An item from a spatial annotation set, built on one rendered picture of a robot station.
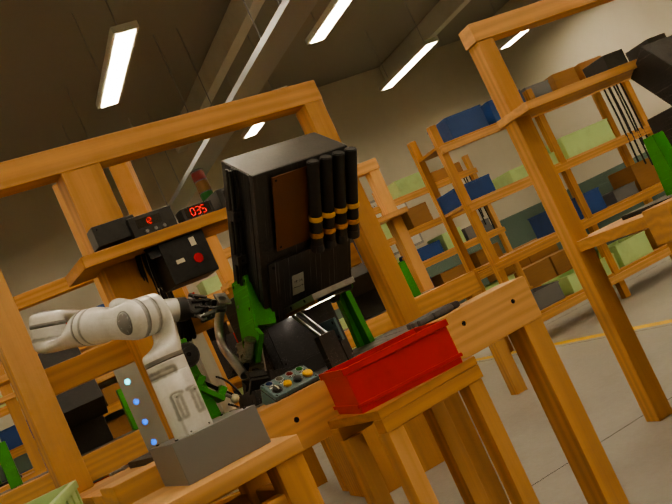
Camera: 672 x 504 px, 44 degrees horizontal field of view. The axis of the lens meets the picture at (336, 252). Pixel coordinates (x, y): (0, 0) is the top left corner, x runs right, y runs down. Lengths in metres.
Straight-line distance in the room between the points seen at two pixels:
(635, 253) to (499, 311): 5.89
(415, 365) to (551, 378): 0.81
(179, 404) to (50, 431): 0.88
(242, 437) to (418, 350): 0.52
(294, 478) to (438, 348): 0.54
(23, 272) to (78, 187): 9.82
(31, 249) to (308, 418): 10.65
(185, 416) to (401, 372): 0.56
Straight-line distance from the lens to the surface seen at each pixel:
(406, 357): 2.13
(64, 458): 2.72
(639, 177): 8.89
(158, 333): 1.96
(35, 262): 12.73
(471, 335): 2.66
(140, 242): 2.76
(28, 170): 2.89
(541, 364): 2.83
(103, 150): 2.97
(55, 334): 2.27
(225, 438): 1.90
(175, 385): 1.90
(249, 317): 2.57
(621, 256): 8.47
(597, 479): 2.93
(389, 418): 2.04
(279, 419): 2.28
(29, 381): 2.72
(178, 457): 1.87
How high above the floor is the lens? 1.06
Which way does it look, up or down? 4 degrees up
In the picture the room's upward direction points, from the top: 25 degrees counter-clockwise
